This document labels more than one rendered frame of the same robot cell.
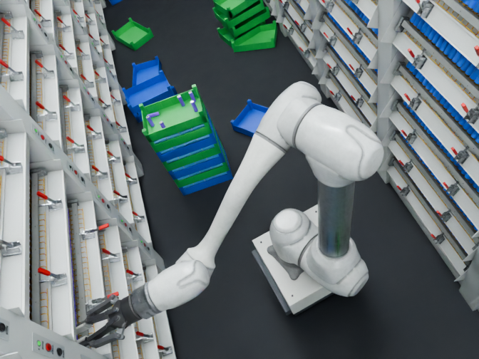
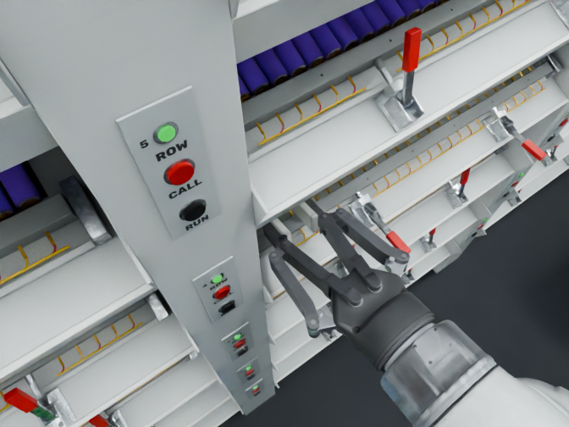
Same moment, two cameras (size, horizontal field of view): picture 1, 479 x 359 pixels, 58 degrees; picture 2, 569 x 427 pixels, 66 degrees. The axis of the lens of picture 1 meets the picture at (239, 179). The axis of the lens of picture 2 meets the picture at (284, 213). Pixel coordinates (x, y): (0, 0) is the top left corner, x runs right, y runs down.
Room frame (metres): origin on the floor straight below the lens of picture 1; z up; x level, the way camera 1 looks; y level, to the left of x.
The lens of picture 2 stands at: (0.41, 0.39, 1.25)
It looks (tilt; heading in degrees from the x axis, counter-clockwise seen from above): 59 degrees down; 54
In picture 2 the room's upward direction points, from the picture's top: straight up
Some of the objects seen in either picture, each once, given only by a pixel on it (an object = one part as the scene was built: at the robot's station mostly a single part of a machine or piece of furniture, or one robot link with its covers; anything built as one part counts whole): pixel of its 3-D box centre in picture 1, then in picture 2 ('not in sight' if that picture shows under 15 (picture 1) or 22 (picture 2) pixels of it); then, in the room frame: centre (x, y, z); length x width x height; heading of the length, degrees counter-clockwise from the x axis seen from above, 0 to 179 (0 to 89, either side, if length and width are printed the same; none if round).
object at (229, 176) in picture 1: (203, 169); not in sight; (1.62, 0.17, 0.04); 0.30 x 0.20 x 0.08; 84
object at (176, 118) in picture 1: (172, 112); not in sight; (1.62, 0.17, 0.52); 0.30 x 0.20 x 0.08; 84
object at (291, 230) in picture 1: (292, 234); not in sight; (0.78, -0.10, 0.47); 0.18 x 0.16 x 0.22; 26
